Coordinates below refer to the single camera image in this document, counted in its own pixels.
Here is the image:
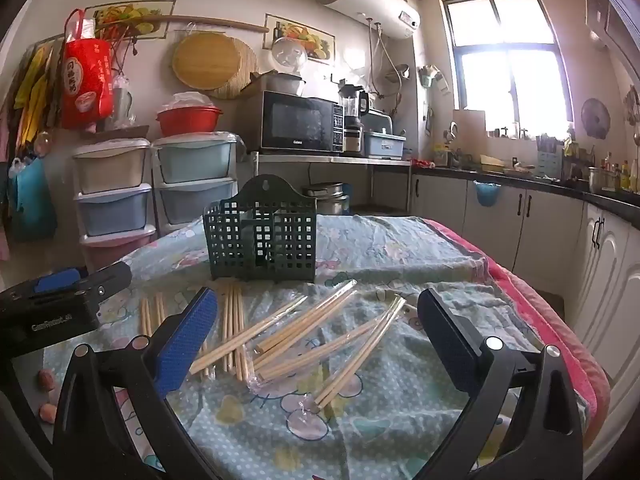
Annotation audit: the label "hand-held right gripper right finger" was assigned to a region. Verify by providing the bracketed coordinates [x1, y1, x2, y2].
[416, 287, 586, 480]

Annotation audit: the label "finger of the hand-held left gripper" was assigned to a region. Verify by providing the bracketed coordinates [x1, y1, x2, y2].
[32, 267, 88, 295]
[75, 261, 133, 313]

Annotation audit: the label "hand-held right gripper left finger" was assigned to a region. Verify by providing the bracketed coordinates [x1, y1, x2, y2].
[50, 286, 221, 480]

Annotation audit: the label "set of wooden chopsticks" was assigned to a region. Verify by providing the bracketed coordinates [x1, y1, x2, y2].
[139, 279, 418, 411]

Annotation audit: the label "green plastic utensil holder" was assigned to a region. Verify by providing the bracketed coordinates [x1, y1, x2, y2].
[202, 174, 318, 283]

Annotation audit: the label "multicolour plastic drawer tower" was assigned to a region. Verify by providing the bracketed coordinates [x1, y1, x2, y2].
[72, 137, 158, 273]

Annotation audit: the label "blue hanging bag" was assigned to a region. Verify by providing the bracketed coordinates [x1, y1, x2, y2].
[9, 157, 57, 241]

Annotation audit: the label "cartoon cat printed blanket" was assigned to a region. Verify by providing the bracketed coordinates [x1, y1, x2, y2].
[42, 214, 546, 480]

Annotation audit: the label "pink towel blanket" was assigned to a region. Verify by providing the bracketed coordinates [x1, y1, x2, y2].
[430, 219, 613, 453]

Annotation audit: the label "white kitchen cabinets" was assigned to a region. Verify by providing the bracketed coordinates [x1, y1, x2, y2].
[410, 172, 640, 461]

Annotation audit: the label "pale green plastic drawer tower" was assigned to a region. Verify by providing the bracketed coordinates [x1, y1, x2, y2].
[152, 131, 240, 233]

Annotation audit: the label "wicker basket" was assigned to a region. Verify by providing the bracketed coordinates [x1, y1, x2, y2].
[97, 125, 151, 140]

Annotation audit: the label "blue hanging bin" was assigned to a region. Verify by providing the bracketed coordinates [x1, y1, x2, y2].
[474, 181, 503, 207]

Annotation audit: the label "white cup in plastic bag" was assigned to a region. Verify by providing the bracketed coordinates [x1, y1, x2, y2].
[111, 75, 137, 128]

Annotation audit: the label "red plastic basin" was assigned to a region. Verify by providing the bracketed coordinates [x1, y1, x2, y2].
[156, 105, 224, 137]

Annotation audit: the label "steel pot with lid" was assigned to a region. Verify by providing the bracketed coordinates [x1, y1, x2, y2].
[302, 182, 351, 216]

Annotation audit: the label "black kitchen countertop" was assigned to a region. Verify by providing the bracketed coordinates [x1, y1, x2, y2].
[415, 162, 640, 231]

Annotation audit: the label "yellow hanging cloth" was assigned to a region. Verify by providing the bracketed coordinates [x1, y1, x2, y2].
[12, 42, 56, 146]

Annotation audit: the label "white plastic bag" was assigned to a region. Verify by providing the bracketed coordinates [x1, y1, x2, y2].
[162, 92, 221, 111]

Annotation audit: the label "red plastic bag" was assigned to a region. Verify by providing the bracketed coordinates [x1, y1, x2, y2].
[60, 8, 115, 131]

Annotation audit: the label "blue dish rack with lid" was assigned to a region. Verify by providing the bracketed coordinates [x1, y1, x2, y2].
[360, 111, 407, 160]

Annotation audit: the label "pale green knife block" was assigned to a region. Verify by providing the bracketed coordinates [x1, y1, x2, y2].
[536, 135, 563, 176]

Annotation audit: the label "wooden cutting board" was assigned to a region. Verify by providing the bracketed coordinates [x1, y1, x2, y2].
[452, 109, 487, 138]

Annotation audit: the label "metal shelf table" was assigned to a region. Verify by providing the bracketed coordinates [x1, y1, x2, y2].
[250, 152, 413, 216]

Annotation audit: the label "round smooth bamboo mat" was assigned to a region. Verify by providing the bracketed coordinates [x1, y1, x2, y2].
[171, 32, 241, 92]

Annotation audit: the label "round ribbed bamboo mat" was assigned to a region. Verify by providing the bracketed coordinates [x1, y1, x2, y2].
[207, 37, 258, 100]

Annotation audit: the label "row of condiment bottles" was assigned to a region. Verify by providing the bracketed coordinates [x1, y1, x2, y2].
[600, 152, 640, 193]

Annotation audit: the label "black microwave oven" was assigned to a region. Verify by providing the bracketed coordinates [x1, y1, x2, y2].
[260, 90, 346, 155]

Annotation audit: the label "black blender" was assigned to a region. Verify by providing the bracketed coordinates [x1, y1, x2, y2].
[338, 80, 371, 153]

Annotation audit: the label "grey cooking pot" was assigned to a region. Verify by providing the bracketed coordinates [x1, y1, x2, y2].
[265, 72, 307, 97]

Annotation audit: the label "long wooden rolling pin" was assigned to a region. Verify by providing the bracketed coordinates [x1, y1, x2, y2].
[95, 14, 270, 33]

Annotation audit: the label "clear plastic dome cover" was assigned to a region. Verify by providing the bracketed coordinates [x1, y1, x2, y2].
[271, 37, 308, 73]

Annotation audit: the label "kitchen window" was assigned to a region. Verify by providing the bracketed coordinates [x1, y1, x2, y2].
[440, 0, 576, 136]

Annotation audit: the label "white cylindrical water heater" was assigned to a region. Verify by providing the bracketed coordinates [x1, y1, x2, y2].
[318, 0, 422, 40]

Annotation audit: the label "green wall organiser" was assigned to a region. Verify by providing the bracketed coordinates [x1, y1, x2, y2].
[419, 65, 446, 92]

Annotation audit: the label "fruit wall picture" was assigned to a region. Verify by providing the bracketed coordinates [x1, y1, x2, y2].
[263, 14, 335, 65]
[85, 0, 177, 40]

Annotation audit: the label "round wall exhaust fan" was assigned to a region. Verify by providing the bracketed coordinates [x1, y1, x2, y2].
[581, 97, 612, 140]

